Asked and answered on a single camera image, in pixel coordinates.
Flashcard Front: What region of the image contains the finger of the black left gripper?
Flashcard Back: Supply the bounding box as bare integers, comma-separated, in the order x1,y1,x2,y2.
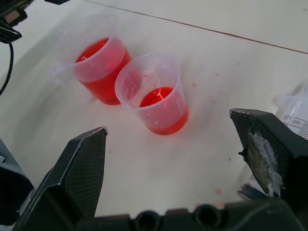
0,20,23,44

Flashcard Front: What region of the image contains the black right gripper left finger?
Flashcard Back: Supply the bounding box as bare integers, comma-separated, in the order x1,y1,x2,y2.
9,126,109,231

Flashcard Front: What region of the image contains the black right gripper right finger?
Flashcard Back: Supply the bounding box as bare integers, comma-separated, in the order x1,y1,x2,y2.
229,108,308,231

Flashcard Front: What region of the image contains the handled beaker with red liquid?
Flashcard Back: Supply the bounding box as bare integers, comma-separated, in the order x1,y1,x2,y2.
50,13,142,106

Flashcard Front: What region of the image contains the small beaker with red liquid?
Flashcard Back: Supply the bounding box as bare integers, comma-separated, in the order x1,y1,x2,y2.
115,53,190,136

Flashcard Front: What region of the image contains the grey robot body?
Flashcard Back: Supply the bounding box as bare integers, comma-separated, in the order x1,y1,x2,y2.
0,138,37,227

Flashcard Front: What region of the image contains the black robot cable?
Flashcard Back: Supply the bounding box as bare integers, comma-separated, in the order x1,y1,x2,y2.
0,41,14,96

